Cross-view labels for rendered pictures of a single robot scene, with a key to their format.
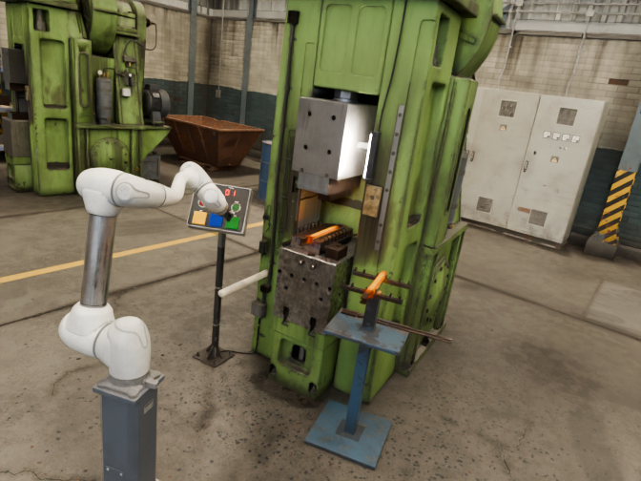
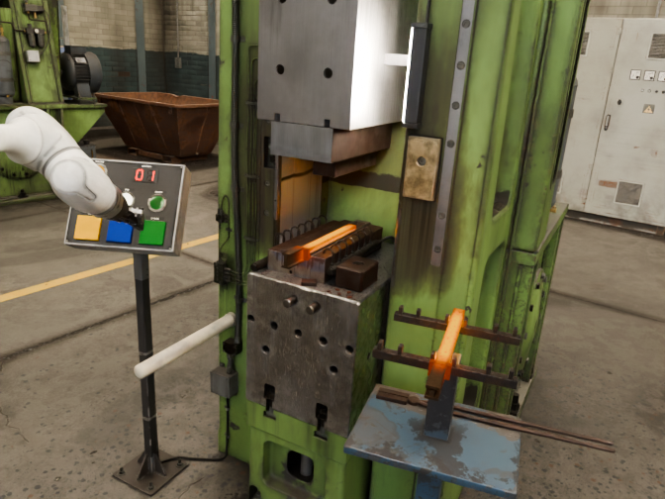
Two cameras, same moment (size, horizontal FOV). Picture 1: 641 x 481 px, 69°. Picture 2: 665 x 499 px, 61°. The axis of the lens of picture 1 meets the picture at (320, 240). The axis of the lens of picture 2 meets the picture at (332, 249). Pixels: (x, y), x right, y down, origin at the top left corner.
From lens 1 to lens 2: 1.06 m
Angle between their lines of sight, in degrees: 1
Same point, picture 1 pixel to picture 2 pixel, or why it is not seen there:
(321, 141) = (312, 53)
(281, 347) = (268, 455)
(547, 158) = (638, 109)
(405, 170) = (489, 98)
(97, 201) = not seen: outside the picture
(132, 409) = not seen: outside the picture
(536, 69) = not seen: outside the picture
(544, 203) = (636, 172)
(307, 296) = (307, 363)
